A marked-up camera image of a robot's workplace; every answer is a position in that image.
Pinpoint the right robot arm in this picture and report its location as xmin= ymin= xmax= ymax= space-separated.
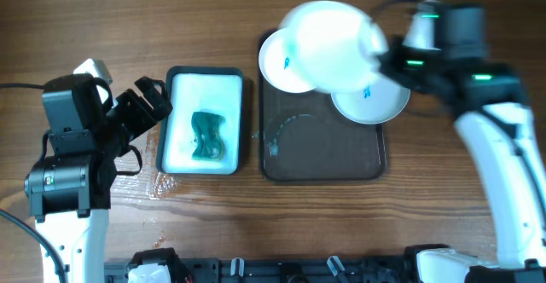
xmin=379 ymin=0 xmax=545 ymax=282

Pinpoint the green sponge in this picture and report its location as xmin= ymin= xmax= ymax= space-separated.
xmin=191 ymin=112 xmax=225 ymax=160

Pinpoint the white plate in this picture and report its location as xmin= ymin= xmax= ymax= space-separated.
xmin=331 ymin=78 xmax=411 ymax=124
xmin=258 ymin=29 xmax=315 ymax=94
xmin=279 ymin=0 xmax=388 ymax=94

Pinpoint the white plate bottom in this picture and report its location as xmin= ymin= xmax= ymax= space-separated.
xmin=279 ymin=0 xmax=388 ymax=94

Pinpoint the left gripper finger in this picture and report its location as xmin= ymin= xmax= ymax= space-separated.
xmin=135 ymin=77 xmax=165 ymax=100
xmin=152 ymin=90 xmax=172 ymax=121

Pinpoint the dark brown serving tray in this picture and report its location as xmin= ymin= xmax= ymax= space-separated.
xmin=258 ymin=72 xmax=387 ymax=184

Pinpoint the dark green water tub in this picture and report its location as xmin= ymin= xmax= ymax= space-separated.
xmin=156 ymin=66 xmax=244 ymax=175

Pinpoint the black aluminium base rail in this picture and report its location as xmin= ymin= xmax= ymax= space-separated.
xmin=104 ymin=248 xmax=411 ymax=283

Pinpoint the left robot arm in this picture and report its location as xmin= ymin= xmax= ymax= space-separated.
xmin=25 ymin=73 xmax=172 ymax=282

